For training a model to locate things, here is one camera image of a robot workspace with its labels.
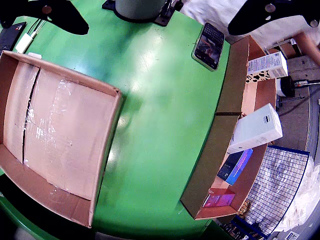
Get clear plastic bagged goods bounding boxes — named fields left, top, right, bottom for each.
left=274, top=154, right=320, bottom=233

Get bare person forearm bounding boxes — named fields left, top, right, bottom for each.
left=294, top=31, right=320, bottom=66

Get person in white shirt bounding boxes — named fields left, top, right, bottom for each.
left=179, top=0, right=303, bottom=51

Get large shallow cardboard tray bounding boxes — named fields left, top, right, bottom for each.
left=0, top=49, right=123, bottom=228

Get white usb adapter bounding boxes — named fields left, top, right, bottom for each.
left=15, top=18, right=48, bottom=54

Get blue wire mesh cage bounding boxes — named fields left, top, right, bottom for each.
left=219, top=144, right=320, bottom=240

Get blue rectangular product box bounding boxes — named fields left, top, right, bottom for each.
left=216, top=148, right=254, bottom=186

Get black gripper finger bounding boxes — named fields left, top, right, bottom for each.
left=227, top=0, right=320, bottom=37
left=0, top=0, right=90, bottom=36

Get plain white tall carton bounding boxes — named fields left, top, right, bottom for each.
left=226, top=102, right=284, bottom=155

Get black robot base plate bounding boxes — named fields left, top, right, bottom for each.
left=101, top=0, right=185, bottom=26

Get cardboard box with spotted carton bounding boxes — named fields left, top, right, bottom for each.
left=214, top=34, right=278, bottom=118

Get smartphone in clear case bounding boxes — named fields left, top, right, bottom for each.
left=191, top=21, right=226, bottom=73

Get cardboard box with flap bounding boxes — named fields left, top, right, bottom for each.
left=179, top=112, right=276, bottom=221

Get white carton with black spots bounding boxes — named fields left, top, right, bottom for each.
left=245, top=52, right=289, bottom=85

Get pink product box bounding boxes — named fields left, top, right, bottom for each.
left=202, top=188, right=236, bottom=208

